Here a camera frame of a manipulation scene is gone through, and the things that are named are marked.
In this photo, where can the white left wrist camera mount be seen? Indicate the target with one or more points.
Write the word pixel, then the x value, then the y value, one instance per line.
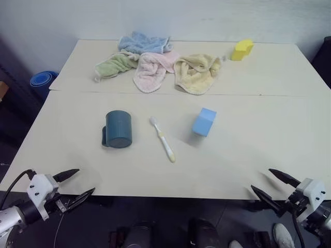
pixel 40 191

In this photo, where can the pale yellow towel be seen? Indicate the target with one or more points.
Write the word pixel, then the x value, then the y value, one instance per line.
pixel 196 73

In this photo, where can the yellow sponge block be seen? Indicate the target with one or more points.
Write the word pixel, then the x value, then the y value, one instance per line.
pixel 241 50

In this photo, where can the dark teal ribbed cup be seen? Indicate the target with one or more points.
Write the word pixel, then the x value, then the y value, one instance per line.
pixel 119 129

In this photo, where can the brown cardboard box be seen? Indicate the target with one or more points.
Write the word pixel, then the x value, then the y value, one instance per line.
pixel 3 89

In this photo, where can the light green towel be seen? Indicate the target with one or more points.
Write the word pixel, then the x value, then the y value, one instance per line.
pixel 113 65

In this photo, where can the dark rounded shape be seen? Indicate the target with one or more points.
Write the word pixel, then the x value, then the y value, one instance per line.
pixel 139 235

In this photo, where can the blue sponge block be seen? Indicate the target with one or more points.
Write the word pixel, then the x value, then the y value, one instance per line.
pixel 204 122

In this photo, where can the white shoe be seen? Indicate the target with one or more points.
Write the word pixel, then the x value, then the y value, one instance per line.
pixel 235 244
pixel 284 236

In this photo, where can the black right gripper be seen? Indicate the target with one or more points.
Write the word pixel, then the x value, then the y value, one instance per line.
pixel 294 201

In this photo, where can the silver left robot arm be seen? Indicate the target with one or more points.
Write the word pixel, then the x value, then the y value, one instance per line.
pixel 15 217

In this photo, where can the white and yellow toothbrush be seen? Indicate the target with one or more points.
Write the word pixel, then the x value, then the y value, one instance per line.
pixel 162 138

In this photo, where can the light pink towel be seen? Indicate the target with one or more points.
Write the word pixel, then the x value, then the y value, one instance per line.
pixel 150 71

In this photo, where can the light blue towel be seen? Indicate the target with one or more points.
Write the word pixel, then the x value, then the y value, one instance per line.
pixel 139 42

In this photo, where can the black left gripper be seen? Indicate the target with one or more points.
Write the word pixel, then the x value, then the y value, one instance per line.
pixel 56 202

